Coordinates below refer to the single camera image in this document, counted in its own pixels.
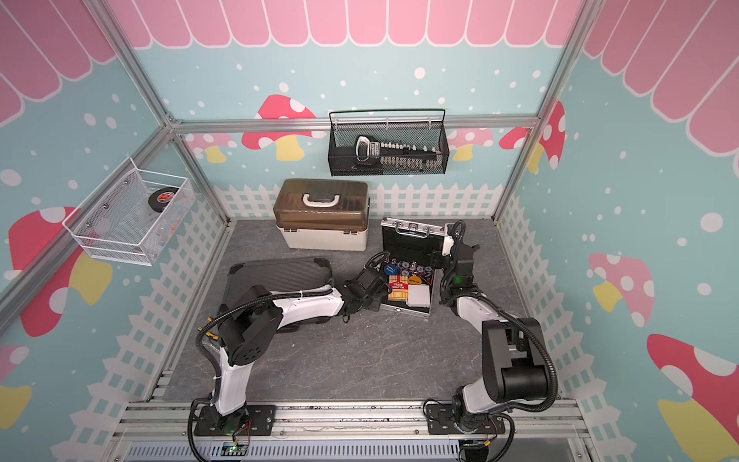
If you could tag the red Texas Hold'em card box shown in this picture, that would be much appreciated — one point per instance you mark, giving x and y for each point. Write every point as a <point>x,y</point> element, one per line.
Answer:
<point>399,285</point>

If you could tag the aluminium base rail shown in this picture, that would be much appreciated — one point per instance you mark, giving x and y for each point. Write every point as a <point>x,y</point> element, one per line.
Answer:
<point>300,431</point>

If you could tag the white card box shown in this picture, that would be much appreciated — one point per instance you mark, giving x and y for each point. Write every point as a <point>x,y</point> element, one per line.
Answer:
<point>418,296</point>

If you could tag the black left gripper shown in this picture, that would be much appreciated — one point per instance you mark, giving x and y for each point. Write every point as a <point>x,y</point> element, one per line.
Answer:
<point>379,295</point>

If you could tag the small silver poker case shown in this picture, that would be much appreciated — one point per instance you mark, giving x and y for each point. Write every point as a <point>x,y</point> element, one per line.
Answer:
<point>419,251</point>

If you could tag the black wire wall basket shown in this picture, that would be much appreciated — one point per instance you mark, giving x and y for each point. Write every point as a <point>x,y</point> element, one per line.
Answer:
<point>418,127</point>

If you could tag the white and brown tackle box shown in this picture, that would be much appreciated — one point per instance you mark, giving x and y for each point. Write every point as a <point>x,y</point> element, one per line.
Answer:
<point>323,214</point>

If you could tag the socket wrench set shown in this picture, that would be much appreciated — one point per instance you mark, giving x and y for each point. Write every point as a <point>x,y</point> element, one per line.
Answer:
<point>389,158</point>

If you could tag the large black poker case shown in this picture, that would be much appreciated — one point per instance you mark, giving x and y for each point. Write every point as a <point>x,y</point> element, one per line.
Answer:
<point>306,274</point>

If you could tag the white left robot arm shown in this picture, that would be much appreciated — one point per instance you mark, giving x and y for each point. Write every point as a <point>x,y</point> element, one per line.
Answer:
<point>261,299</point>

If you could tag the black tape roll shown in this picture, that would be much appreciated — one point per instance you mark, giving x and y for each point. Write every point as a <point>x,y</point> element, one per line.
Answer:
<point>160,199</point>

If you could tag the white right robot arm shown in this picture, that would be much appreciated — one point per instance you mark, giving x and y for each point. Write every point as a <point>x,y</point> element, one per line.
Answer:
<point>517,372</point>

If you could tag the white wire wall basket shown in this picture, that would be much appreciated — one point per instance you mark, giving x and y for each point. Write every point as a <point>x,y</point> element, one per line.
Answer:
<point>115,223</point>

